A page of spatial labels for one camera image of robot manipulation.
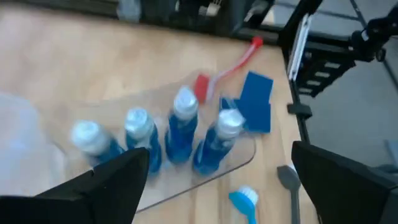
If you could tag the blue scrub sponge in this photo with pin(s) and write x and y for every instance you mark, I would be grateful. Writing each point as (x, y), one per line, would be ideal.
(258, 121)
(256, 90)

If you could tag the blue dish brush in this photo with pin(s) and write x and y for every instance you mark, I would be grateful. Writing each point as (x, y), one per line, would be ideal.
(244, 202)

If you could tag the blue dish soap bottle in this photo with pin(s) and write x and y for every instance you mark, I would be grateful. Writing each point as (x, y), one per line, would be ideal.
(182, 137)
(140, 124)
(211, 152)
(90, 137)

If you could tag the red dish brush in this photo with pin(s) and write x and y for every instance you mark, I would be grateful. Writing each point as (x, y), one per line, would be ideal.
(202, 88)

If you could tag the black jointed mount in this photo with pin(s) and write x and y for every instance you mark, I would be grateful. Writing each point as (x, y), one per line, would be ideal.
(373, 34)

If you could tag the clear rectangular plastic bin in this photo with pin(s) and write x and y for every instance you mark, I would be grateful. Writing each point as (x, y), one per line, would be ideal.
(21, 146)

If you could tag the clear rounded plastic tray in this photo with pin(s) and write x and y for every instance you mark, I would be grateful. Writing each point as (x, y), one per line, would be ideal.
(186, 183)

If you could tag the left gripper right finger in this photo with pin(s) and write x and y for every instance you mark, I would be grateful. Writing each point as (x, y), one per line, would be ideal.
(342, 186)

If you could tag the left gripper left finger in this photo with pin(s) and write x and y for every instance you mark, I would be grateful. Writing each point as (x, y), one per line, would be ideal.
(93, 199)

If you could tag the grey dish brush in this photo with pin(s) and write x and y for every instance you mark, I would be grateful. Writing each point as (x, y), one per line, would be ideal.
(289, 179)

